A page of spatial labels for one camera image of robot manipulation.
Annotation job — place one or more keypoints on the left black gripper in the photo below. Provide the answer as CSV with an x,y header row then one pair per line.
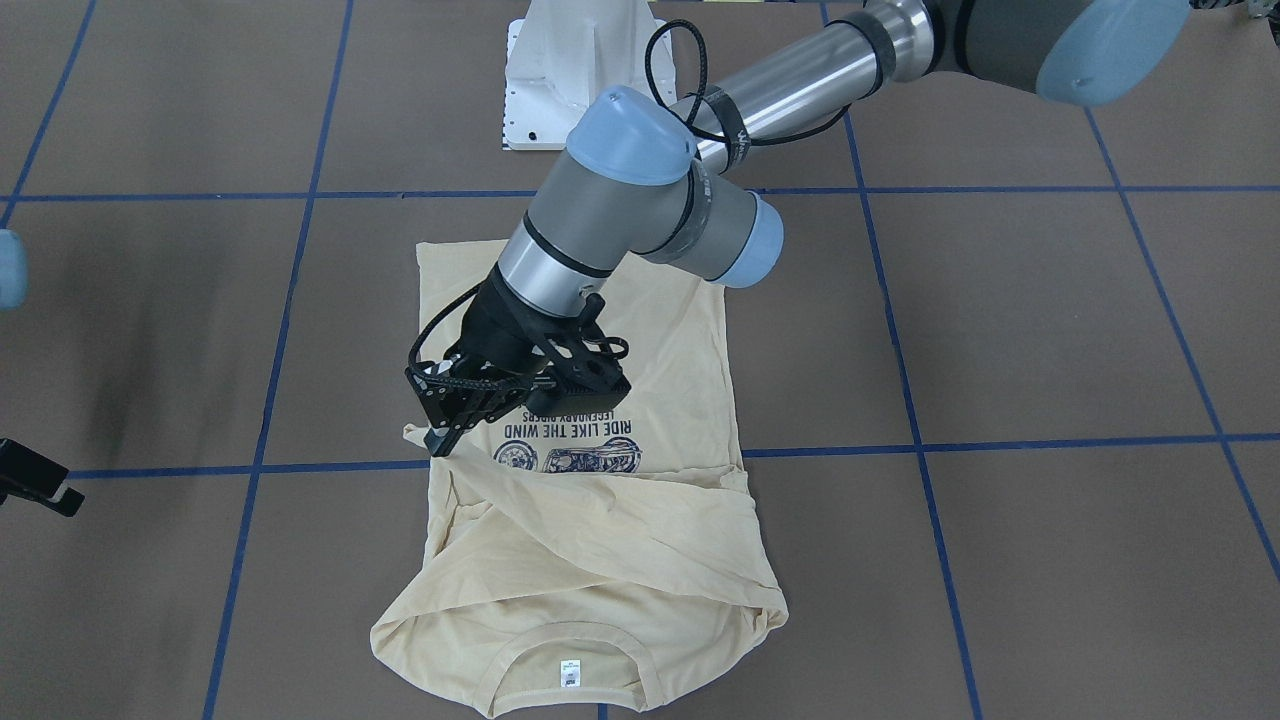
x,y
496,323

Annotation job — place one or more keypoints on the cream long-sleeve printed shirt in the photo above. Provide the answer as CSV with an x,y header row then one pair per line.
x,y
605,557

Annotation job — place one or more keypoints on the left silver-grey robot arm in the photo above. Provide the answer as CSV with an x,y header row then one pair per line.
x,y
641,177

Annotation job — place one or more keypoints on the right silver-grey robot arm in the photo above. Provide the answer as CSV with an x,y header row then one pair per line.
x,y
14,270

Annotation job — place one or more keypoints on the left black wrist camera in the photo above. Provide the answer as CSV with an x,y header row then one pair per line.
x,y
584,373

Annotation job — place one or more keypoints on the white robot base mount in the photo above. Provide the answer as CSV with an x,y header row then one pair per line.
x,y
561,54

